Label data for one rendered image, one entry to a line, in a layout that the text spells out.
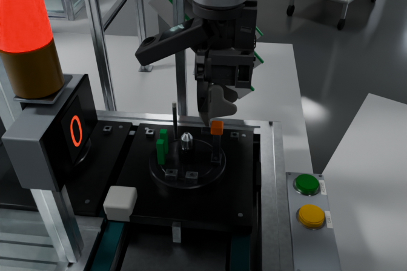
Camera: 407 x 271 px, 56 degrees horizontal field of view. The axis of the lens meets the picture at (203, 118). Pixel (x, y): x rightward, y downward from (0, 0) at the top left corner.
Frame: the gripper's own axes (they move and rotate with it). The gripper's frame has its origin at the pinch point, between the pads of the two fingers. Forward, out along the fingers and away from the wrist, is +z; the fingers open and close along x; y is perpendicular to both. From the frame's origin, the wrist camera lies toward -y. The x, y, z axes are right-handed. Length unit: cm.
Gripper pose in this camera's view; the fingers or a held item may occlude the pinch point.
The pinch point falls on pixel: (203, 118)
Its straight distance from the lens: 63.4
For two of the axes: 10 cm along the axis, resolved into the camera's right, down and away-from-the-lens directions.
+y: 9.9, 0.7, -0.8
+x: 1.1, -6.1, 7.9
